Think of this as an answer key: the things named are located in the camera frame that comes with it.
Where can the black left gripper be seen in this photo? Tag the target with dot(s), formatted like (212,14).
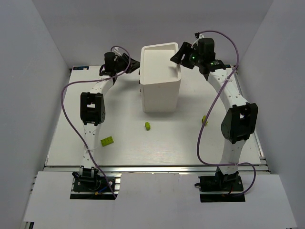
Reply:
(126,64)

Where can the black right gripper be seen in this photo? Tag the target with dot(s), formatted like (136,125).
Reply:
(185,55)

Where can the lime small lego brick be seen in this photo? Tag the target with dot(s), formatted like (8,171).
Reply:
(147,126)

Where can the lime sloped lego brick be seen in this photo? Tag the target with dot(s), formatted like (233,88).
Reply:
(204,120)

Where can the lime long lego brick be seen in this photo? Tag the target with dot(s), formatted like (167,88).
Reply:
(107,141)

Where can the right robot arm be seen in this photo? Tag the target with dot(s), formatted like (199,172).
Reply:
(240,119)

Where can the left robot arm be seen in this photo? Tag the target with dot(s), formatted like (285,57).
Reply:
(92,105)

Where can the white drawer cabinet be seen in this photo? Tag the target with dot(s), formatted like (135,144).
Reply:
(160,78)

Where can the blue corner sticker left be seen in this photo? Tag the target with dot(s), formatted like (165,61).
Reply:
(80,68)

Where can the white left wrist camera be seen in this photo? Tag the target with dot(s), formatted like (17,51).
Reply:
(116,50)

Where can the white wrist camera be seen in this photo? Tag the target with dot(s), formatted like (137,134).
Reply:
(116,50)
(198,36)

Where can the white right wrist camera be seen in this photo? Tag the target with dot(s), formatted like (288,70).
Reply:
(198,36)

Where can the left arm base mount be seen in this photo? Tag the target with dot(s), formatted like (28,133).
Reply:
(85,188)

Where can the aluminium table front rail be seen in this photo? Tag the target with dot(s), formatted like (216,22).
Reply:
(139,169)

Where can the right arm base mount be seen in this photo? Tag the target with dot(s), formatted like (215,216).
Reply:
(211,191)

